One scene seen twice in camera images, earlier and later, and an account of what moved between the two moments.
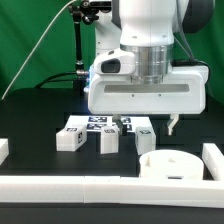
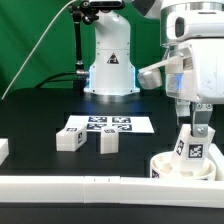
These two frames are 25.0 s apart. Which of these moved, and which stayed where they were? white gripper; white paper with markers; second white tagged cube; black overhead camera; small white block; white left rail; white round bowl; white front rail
Moved: white round bowl; white gripper
Stayed: white front rail; second white tagged cube; white paper with markers; white left rail; small white block; black overhead camera
